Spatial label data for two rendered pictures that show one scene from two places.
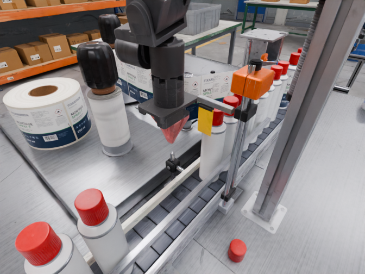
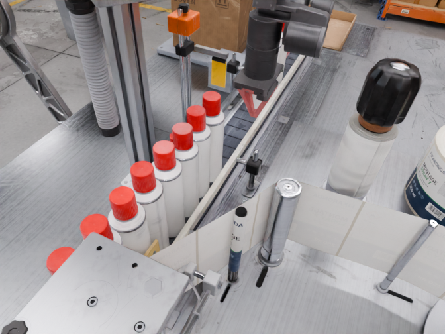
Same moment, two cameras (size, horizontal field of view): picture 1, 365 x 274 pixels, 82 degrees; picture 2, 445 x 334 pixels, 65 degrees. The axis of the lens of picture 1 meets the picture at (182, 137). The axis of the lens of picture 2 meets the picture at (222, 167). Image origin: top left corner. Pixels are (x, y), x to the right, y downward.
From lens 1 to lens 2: 0.92 m
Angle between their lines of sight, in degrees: 96
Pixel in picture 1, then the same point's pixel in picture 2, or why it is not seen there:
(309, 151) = (36, 287)
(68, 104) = (432, 152)
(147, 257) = (240, 114)
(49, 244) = not seen: hidden behind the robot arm
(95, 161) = not seen: hidden behind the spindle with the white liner
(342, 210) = (56, 194)
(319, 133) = not seen: outside the picture
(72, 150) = (391, 176)
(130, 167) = (303, 169)
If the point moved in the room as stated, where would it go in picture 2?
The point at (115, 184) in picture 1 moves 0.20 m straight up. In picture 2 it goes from (302, 150) to (323, 76)
